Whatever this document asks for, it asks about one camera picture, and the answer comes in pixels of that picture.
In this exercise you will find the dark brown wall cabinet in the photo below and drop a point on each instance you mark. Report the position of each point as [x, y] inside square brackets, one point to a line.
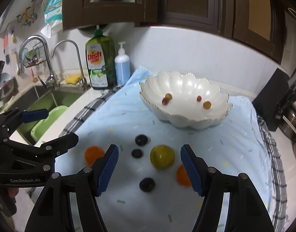
[258, 24]

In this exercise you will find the orange mandarin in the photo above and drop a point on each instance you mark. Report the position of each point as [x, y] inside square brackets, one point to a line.
[182, 177]
[92, 153]

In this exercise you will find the green plastic basin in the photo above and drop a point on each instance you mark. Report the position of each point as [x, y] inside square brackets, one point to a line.
[43, 125]

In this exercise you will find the person left hand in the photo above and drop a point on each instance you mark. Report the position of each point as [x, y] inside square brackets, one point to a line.
[13, 192]

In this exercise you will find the black wire sink basket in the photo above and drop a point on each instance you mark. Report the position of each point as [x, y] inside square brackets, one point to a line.
[35, 56]

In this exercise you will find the hanging plastic bag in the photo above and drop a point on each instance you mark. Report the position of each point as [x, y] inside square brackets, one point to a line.
[52, 18]

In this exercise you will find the black knife block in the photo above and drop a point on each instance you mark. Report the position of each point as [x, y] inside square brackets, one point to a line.
[273, 99]

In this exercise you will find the dark plum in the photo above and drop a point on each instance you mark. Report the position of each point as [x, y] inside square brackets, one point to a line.
[147, 184]
[141, 140]

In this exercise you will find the tall chrome kitchen faucet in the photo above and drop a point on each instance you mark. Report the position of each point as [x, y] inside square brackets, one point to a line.
[52, 80]

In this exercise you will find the stainless steel sink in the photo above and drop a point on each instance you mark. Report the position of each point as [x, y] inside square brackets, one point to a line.
[38, 97]

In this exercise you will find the light blue patterned cloth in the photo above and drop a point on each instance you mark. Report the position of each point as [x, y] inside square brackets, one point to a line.
[167, 149]

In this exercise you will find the yellow sponge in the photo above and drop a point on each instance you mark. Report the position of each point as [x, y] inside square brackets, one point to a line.
[73, 79]

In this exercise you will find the red jujube date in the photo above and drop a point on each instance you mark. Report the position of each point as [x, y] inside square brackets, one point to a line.
[165, 101]

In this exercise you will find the white scalloped ceramic bowl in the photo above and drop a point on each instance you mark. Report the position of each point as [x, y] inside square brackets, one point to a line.
[183, 110]

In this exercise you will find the black white plaid cloth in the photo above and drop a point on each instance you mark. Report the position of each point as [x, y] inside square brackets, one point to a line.
[273, 164]

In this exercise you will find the metal bowl left counter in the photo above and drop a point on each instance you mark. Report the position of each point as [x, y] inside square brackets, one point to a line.
[8, 88]

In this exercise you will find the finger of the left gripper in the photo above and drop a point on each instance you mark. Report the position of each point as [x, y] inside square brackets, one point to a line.
[61, 145]
[34, 116]

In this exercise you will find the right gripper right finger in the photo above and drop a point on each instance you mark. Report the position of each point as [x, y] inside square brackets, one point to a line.
[246, 210]

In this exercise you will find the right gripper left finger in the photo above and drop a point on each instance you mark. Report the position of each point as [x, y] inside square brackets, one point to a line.
[52, 210]

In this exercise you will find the green dish soap bottle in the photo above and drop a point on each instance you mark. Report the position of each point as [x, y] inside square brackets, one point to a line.
[100, 54]

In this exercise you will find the stainless steel pots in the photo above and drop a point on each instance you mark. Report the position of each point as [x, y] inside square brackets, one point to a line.
[288, 125]

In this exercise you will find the blue white pump bottle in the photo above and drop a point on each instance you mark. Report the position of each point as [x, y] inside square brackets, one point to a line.
[122, 66]

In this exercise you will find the small brown longan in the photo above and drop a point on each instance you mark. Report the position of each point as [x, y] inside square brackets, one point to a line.
[206, 105]

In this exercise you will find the green apple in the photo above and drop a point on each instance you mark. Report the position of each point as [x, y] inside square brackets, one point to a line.
[162, 157]

